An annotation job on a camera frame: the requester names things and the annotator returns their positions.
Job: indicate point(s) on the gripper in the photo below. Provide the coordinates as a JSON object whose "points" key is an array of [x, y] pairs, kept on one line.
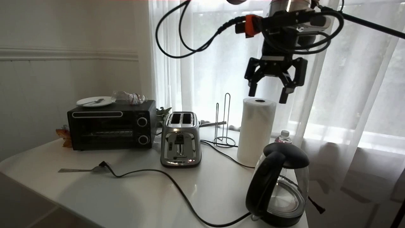
{"points": [[278, 47]]}

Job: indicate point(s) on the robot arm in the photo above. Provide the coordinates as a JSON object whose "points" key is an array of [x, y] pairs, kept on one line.
{"points": [[288, 4]]}

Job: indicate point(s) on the black kettle lid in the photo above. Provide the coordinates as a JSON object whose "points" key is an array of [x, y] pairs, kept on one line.
{"points": [[291, 156]]}

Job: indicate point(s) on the black glass kettle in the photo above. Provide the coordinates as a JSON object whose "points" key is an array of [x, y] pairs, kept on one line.
{"points": [[262, 186]]}

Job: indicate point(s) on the white paper towel roll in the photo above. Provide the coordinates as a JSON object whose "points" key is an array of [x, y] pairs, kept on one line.
{"points": [[254, 133]]}

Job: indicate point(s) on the clear water bottle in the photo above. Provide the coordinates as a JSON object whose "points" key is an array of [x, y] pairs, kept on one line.
{"points": [[283, 136]]}

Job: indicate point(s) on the white sheer curtain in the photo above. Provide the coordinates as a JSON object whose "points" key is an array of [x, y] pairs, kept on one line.
{"points": [[348, 95]]}

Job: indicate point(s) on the toaster lever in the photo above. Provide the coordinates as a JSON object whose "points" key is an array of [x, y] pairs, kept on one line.
{"points": [[180, 138]]}

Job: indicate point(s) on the green leafy decoration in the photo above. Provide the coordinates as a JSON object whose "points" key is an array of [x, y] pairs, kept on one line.
{"points": [[164, 111]]}

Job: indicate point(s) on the silver toaster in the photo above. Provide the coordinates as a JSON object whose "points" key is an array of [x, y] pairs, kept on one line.
{"points": [[180, 152]]}

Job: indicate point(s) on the toaster oven knob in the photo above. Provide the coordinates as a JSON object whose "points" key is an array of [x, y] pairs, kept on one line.
{"points": [[143, 139], [142, 122]]}

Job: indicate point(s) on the crumpled clear plastic bag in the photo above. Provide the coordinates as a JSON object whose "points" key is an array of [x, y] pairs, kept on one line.
{"points": [[129, 97]]}

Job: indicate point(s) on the black toaster oven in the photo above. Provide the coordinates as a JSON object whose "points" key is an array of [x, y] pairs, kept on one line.
{"points": [[107, 126]]}

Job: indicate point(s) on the toaster oven door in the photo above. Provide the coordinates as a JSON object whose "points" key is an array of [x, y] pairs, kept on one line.
{"points": [[104, 131]]}

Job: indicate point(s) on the metal utensil on plate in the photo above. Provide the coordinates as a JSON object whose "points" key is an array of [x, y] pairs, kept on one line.
{"points": [[95, 101]]}

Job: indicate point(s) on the white plate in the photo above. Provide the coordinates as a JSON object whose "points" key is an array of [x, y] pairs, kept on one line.
{"points": [[91, 103]]}

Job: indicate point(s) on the orange artificial flower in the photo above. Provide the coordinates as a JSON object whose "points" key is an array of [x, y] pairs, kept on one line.
{"points": [[65, 136]]}

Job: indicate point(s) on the metal spatula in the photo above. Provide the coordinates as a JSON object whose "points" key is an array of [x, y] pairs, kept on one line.
{"points": [[76, 170]]}

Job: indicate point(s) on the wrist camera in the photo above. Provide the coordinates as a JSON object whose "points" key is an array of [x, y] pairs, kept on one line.
{"points": [[284, 19]]}

